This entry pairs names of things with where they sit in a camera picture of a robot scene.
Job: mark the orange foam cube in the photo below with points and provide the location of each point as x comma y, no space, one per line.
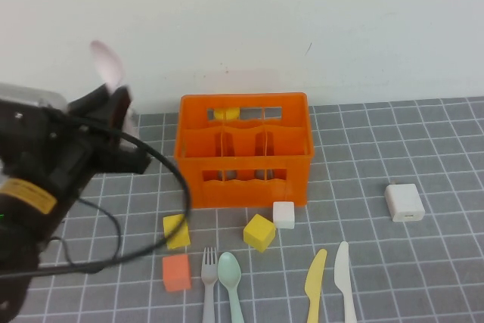
176,274

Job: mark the white foam cube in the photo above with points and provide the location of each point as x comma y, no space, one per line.
283,215

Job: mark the white plastic knife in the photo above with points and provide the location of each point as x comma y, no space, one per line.
343,270

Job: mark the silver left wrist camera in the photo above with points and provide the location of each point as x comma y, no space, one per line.
30,94

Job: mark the yellow plastic knife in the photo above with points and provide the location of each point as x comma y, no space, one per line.
314,285

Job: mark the grey plastic fork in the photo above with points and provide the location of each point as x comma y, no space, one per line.
210,274

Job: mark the grey white-grid table mat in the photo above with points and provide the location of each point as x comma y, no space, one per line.
378,262

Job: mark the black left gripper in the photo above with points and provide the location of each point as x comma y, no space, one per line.
56,145

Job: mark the yellow foam cube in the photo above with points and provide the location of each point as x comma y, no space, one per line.
259,232
181,241

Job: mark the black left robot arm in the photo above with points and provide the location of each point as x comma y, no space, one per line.
22,232

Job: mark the yellow round plastic object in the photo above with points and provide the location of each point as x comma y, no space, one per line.
227,113

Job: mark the white usb wall charger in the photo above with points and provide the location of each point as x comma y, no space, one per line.
404,202

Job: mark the orange plastic crate cutlery holder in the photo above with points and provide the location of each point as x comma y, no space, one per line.
246,190

